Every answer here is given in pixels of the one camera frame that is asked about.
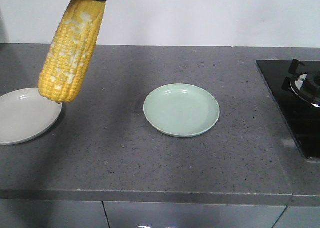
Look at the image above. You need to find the pale yellow corn cob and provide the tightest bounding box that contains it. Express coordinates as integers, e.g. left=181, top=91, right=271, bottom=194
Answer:
left=38, top=0, right=106, bottom=103

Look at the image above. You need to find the black glass gas hob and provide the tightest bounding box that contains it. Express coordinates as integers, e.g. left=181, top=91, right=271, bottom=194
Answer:
left=256, top=60, right=320, bottom=161

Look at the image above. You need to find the grey middle cabinet door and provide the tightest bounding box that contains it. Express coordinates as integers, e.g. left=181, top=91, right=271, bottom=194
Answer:
left=103, top=201, right=285, bottom=228

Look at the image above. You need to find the grey cabinet door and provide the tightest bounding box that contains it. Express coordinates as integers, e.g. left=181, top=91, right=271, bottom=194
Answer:
left=0, top=199, right=109, bottom=228
left=103, top=201, right=285, bottom=228

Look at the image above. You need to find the black gas burner grate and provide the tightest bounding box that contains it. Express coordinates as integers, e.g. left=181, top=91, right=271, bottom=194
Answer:
left=281, top=59, right=320, bottom=108

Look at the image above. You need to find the grey cabinet door far left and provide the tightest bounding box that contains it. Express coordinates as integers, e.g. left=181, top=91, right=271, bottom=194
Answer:
left=0, top=199, right=109, bottom=228

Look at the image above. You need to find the grey upper drawer front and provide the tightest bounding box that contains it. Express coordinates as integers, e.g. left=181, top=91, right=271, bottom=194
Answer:
left=274, top=206, right=320, bottom=228

